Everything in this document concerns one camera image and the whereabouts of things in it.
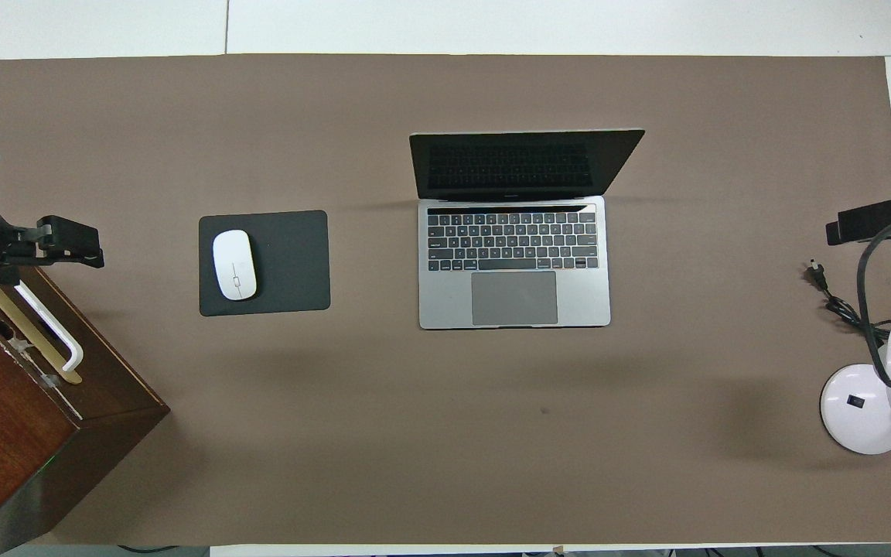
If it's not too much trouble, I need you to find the grey Apple laptop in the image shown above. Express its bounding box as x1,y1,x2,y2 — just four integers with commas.
408,128,645,330

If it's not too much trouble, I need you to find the gold plate on box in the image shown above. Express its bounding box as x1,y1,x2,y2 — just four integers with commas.
0,282,83,385

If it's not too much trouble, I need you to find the dark brown wooden box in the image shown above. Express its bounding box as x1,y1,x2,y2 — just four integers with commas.
0,267,171,555

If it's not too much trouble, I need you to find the white computer mouse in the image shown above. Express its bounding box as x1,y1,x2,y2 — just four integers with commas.
212,229,258,302

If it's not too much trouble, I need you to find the black mouse pad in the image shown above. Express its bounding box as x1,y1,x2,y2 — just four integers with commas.
198,210,331,317

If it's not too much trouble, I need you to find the brown table mat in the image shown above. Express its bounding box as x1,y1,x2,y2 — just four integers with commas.
0,54,891,546

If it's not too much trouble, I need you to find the white desk lamp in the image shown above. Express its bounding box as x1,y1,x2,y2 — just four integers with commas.
820,320,891,456

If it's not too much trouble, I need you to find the white box handle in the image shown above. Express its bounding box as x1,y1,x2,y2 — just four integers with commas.
0,280,84,372

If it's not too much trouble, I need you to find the black lamp power cable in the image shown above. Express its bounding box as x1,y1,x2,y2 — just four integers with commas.
804,261,891,347

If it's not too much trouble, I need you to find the black right gripper camera box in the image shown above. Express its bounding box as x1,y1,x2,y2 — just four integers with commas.
825,196,891,247

